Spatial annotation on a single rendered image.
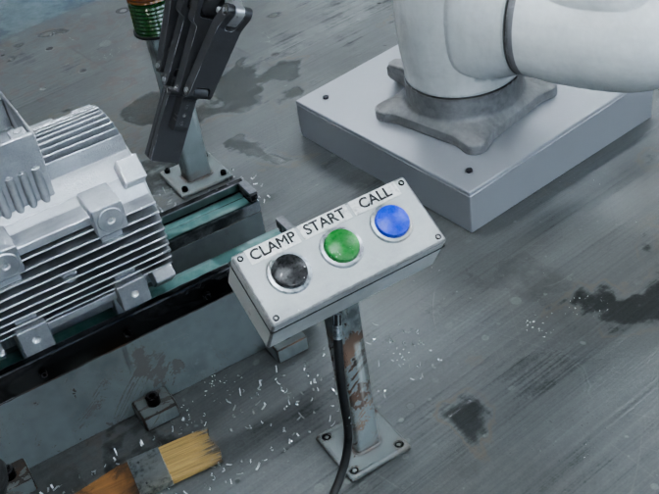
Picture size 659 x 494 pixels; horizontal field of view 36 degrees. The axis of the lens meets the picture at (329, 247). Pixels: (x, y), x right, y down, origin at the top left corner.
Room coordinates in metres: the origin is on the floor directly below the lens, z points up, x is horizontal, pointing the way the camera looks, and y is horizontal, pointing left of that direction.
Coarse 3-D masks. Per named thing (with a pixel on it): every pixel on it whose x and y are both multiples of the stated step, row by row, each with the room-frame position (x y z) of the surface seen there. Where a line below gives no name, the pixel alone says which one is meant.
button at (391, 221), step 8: (384, 208) 0.69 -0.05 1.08; (392, 208) 0.69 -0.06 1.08; (400, 208) 0.69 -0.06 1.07; (376, 216) 0.68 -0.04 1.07; (384, 216) 0.68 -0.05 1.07; (392, 216) 0.68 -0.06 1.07; (400, 216) 0.68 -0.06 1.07; (408, 216) 0.68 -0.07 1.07; (376, 224) 0.68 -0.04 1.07; (384, 224) 0.67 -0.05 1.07; (392, 224) 0.67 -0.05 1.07; (400, 224) 0.67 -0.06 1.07; (408, 224) 0.67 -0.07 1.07; (384, 232) 0.67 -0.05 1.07; (392, 232) 0.67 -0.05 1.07; (400, 232) 0.67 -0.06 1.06
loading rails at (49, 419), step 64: (256, 192) 0.96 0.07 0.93; (192, 256) 0.92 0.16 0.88; (128, 320) 0.78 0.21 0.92; (192, 320) 0.81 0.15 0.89; (0, 384) 0.72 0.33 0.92; (64, 384) 0.75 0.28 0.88; (128, 384) 0.77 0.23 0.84; (192, 384) 0.80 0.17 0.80; (0, 448) 0.71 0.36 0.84; (64, 448) 0.74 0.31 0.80
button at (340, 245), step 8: (336, 232) 0.67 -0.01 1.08; (344, 232) 0.67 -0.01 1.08; (352, 232) 0.67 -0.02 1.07; (328, 240) 0.66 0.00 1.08; (336, 240) 0.66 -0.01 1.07; (344, 240) 0.66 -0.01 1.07; (352, 240) 0.66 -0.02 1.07; (328, 248) 0.65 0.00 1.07; (336, 248) 0.65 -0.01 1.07; (344, 248) 0.65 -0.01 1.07; (352, 248) 0.65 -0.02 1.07; (328, 256) 0.65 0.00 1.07; (336, 256) 0.65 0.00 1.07; (344, 256) 0.65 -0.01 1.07; (352, 256) 0.65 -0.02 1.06
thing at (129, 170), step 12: (132, 156) 0.81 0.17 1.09; (120, 168) 0.80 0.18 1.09; (132, 168) 0.80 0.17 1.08; (120, 180) 0.81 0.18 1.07; (132, 180) 0.80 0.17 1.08; (144, 180) 0.81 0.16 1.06; (156, 276) 0.80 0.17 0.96; (168, 276) 0.80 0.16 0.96; (0, 348) 0.73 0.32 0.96; (0, 360) 0.73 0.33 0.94
